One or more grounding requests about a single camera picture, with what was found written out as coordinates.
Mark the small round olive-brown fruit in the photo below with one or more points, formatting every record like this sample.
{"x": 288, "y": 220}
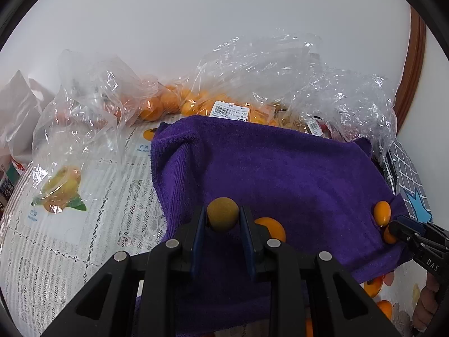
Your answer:
{"x": 222, "y": 214}

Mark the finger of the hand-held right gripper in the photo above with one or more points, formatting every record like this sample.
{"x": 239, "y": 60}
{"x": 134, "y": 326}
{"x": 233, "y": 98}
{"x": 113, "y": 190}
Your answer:
{"x": 403, "y": 231}

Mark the white plastic bag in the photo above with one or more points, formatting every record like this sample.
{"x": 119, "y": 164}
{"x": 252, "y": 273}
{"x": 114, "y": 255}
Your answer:
{"x": 21, "y": 112}

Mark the clear plastic bag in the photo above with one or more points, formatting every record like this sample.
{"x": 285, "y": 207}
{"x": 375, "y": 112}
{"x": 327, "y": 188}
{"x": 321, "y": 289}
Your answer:
{"x": 87, "y": 112}
{"x": 343, "y": 105}
{"x": 245, "y": 70}

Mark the brown wooden door frame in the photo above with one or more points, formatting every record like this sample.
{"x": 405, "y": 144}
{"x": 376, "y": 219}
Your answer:
{"x": 412, "y": 77}

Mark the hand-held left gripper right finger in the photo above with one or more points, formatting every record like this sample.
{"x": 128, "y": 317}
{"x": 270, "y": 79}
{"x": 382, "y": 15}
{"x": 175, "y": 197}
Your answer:
{"x": 247, "y": 245}

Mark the grey checkered star cushion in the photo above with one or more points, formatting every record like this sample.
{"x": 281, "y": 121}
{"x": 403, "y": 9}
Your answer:
{"x": 410, "y": 172}

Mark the white price label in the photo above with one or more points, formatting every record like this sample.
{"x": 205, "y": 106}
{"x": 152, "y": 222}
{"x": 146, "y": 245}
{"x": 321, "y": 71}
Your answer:
{"x": 229, "y": 110}
{"x": 314, "y": 126}

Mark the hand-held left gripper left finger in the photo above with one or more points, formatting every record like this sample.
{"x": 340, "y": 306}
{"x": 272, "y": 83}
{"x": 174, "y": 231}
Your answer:
{"x": 197, "y": 242}

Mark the oval orange kumquat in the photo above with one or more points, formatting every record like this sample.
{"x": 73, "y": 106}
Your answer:
{"x": 381, "y": 213}

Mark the person's right hand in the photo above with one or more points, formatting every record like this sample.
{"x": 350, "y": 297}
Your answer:
{"x": 424, "y": 309}

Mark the small orange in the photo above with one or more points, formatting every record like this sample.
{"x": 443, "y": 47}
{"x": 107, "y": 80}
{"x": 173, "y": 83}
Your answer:
{"x": 390, "y": 237}
{"x": 273, "y": 227}

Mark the purple towel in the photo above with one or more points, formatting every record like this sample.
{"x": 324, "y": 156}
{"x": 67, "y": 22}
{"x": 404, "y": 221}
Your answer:
{"x": 280, "y": 168}

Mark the pile of bagged oranges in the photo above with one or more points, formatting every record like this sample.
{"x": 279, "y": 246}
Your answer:
{"x": 168, "y": 101}

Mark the fruit-print lace tablecloth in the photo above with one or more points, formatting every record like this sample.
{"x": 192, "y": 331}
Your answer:
{"x": 105, "y": 224}

